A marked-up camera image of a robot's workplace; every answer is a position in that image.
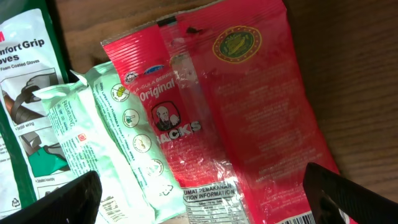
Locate light green wipes pack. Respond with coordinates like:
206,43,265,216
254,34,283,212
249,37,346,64
34,62,185,223

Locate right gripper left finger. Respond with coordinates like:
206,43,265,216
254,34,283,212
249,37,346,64
1,170,102,224

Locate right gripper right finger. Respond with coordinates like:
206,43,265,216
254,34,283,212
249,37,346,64
303,162,397,224

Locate red snack bag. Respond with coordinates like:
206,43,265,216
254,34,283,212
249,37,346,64
102,0,338,223

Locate dark green packet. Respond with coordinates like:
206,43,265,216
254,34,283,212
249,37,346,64
1,0,74,218

